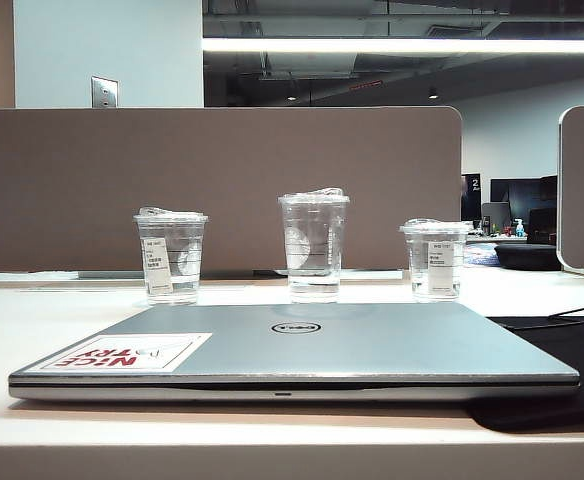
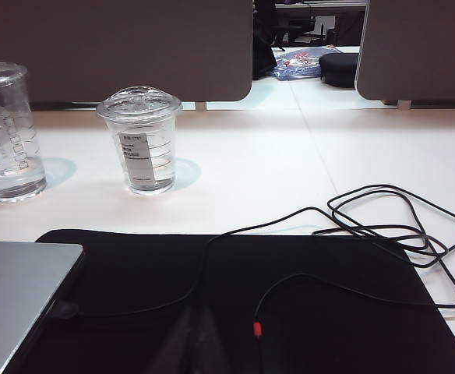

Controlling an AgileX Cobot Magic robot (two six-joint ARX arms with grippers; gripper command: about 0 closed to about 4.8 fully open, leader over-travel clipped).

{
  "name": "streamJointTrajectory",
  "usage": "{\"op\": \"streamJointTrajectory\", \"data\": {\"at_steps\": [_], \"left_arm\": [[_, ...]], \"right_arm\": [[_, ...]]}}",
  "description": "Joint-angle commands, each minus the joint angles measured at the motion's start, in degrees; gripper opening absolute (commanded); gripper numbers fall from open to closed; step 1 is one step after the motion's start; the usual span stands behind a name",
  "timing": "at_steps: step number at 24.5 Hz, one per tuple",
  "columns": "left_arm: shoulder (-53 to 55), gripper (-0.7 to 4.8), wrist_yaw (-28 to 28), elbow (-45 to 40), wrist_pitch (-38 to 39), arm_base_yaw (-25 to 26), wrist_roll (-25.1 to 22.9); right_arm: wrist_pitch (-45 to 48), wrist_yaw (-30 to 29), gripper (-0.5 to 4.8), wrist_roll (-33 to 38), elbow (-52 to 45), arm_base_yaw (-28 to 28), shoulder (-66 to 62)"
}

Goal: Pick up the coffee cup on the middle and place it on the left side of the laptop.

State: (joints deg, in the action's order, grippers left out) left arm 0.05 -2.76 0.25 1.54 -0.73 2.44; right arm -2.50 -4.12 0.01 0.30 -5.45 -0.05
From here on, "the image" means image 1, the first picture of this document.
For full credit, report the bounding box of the tall clear plastic logo cup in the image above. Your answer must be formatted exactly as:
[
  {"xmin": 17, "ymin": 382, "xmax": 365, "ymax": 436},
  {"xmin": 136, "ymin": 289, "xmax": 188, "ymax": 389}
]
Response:
[{"xmin": 277, "ymin": 187, "xmax": 351, "ymax": 305}]

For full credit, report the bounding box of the clear plastic cup white label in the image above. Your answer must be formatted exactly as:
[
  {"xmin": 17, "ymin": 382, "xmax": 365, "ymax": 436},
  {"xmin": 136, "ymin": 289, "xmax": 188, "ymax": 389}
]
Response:
[
  {"xmin": 399, "ymin": 217, "xmax": 472, "ymax": 304},
  {"xmin": 132, "ymin": 205, "xmax": 210, "ymax": 307}
]

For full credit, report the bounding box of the silver Dell laptop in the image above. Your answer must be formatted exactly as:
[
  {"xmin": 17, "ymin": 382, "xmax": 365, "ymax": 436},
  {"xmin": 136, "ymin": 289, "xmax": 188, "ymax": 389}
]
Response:
[{"xmin": 7, "ymin": 302, "xmax": 581, "ymax": 403}]

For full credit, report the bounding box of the wide brown desk divider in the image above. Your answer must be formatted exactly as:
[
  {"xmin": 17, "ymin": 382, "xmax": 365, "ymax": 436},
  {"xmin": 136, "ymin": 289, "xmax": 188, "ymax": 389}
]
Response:
[{"xmin": 0, "ymin": 105, "xmax": 464, "ymax": 274}]

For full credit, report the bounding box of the dark sign with number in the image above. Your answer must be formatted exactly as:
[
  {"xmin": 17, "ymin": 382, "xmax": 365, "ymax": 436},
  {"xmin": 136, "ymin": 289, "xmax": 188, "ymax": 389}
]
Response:
[{"xmin": 460, "ymin": 173, "xmax": 483, "ymax": 223}]

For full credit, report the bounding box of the white ceiling light strip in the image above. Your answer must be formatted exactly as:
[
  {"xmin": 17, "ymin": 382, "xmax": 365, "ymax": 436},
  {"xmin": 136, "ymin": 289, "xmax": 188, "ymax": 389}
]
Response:
[{"xmin": 202, "ymin": 36, "xmax": 584, "ymax": 54}]

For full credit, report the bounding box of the black computer monitor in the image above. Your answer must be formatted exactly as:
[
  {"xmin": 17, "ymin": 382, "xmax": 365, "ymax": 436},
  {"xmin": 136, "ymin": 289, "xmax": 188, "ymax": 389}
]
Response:
[{"xmin": 489, "ymin": 175, "xmax": 559, "ymax": 222}]

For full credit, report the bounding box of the black round cushion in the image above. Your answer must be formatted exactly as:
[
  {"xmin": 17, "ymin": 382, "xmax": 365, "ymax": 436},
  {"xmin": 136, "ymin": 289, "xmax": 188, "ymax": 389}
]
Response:
[{"xmin": 492, "ymin": 242, "xmax": 564, "ymax": 272}]

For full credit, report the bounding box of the black office chair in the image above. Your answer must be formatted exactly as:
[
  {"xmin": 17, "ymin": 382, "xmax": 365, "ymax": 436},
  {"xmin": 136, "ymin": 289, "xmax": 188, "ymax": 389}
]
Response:
[{"xmin": 527, "ymin": 207, "xmax": 559, "ymax": 246}]

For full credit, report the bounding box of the black mouse pad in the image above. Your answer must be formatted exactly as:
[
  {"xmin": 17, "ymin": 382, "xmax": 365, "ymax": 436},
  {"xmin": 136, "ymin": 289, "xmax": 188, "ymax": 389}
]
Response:
[{"xmin": 464, "ymin": 314, "xmax": 584, "ymax": 433}]

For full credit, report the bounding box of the metal wall switch plate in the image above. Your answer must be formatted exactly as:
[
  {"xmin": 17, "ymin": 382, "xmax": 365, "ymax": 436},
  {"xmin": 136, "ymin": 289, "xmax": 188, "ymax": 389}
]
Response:
[{"xmin": 90, "ymin": 75, "xmax": 120, "ymax": 109}]

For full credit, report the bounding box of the black cable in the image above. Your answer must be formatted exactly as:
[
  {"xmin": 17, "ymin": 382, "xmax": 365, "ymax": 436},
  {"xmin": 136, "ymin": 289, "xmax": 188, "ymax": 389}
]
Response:
[{"xmin": 550, "ymin": 293, "xmax": 584, "ymax": 319}]

